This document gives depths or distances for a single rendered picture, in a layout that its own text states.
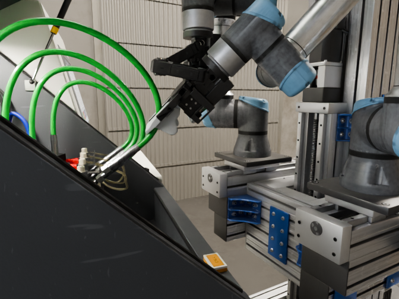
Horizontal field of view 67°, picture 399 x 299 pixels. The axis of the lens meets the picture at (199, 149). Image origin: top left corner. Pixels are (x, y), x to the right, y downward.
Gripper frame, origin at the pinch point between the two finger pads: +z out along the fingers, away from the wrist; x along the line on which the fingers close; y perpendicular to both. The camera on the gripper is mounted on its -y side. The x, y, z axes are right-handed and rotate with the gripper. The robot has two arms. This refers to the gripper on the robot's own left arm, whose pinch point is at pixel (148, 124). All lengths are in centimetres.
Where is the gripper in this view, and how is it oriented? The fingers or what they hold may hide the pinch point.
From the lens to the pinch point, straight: 68.8
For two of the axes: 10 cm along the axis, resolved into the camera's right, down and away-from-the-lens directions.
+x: -0.2, -3.9, 9.2
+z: -7.0, 6.7, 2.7
